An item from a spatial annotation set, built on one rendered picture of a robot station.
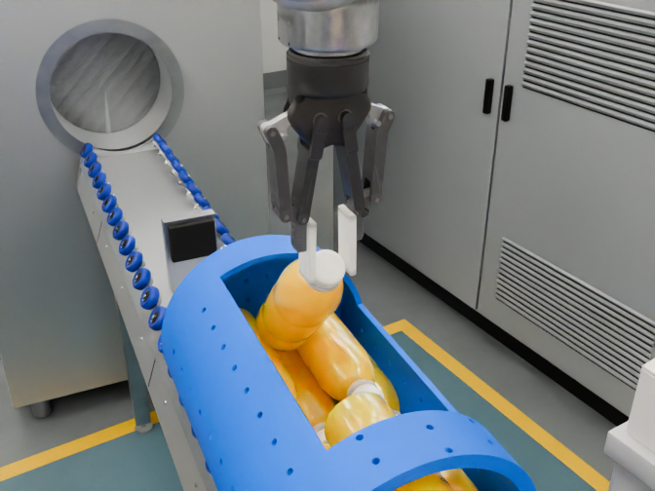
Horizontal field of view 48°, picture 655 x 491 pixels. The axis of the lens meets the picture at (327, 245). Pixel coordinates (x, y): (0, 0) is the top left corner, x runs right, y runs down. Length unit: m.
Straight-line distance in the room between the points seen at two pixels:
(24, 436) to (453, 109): 1.86
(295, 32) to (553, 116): 1.86
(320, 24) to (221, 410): 0.43
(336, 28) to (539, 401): 2.22
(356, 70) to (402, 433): 0.33
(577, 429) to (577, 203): 0.76
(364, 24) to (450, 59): 2.14
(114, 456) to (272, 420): 1.79
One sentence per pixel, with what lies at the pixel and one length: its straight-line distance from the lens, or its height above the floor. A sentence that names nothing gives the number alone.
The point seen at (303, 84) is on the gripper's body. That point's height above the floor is 1.52.
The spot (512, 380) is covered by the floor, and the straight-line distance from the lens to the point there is 2.81.
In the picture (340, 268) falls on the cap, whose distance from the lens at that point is 0.78.
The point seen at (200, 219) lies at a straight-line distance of 1.44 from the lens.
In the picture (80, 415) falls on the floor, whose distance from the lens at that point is 2.72.
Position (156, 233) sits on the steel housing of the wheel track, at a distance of 1.74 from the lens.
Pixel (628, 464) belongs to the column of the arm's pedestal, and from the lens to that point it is 1.12.
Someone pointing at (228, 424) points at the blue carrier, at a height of 1.16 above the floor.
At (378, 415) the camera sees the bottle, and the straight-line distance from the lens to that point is 0.76.
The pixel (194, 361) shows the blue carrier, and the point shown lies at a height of 1.16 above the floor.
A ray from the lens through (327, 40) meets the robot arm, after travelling 0.64.
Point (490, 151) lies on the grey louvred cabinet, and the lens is 2.69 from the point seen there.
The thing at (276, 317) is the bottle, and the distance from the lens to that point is 0.87.
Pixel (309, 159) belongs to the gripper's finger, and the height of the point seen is 1.45.
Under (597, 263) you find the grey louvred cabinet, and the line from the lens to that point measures 2.47.
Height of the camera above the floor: 1.71
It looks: 28 degrees down
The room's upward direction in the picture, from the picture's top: straight up
